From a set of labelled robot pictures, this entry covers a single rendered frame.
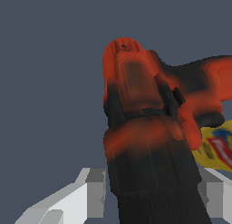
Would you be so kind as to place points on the red and black power drill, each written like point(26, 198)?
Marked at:
point(145, 118)

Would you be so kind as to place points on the yellow printed box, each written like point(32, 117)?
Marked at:
point(216, 149)

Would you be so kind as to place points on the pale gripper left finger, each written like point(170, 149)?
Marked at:
point(72, 200)

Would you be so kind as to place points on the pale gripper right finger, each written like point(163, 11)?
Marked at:
point(216, 194)

